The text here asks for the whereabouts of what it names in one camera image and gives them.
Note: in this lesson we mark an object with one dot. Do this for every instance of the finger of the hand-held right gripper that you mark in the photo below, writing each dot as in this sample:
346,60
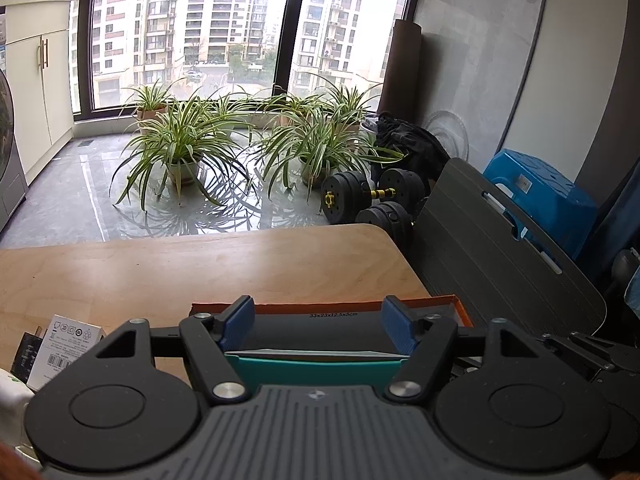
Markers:
582,355

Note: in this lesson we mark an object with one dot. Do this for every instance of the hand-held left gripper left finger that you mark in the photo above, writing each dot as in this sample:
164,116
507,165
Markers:
237,322

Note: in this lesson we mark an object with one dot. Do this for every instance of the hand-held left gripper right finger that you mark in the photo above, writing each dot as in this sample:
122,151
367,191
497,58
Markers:
398,322

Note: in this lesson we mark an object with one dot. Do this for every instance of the orange-rimmed cardboard box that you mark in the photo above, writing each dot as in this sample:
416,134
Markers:
325,330

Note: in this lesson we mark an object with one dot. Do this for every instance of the teal carton box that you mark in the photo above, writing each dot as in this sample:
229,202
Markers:
310,374

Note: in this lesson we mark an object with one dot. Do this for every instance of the blue plastic stool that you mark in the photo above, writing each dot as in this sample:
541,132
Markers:
545,190

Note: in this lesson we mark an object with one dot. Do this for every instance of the white barcode carton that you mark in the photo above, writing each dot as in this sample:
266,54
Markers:
62,355

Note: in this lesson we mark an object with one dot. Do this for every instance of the black bag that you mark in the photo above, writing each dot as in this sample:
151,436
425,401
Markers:
407,142

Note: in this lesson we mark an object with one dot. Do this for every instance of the group of potted spider plants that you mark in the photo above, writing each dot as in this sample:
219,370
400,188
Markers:
185,145

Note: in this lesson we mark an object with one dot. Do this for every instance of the white fan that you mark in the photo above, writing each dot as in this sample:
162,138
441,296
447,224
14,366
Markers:
450,130

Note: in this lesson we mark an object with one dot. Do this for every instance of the white plug-in device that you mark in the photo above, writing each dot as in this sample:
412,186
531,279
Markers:
12,402

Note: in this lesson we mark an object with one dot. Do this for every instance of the brown rolled mat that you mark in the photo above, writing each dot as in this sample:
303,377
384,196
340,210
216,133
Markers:
402,65

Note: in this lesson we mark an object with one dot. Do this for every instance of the grey washing machine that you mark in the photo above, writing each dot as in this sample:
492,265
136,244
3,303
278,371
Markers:
9,175

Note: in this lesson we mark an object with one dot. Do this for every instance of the white cabinet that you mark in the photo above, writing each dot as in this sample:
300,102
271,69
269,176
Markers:
37,85

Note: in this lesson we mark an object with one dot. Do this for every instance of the grey wall pipe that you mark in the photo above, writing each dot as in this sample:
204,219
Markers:
531,60

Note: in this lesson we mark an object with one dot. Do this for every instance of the dark window frame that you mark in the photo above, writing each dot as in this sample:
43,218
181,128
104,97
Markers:
290,25

